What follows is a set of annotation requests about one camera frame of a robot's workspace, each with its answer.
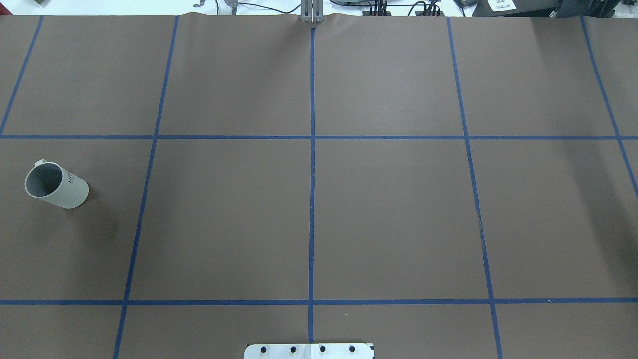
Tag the aluminium frame post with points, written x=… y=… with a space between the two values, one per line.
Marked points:
x=311 y=11

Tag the brown paper table cover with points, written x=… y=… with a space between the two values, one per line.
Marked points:
x=461 y=188

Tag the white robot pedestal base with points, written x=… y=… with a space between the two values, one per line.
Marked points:
x=310 y=351

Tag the white mug with handle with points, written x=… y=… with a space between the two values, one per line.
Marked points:
x=49 y=182

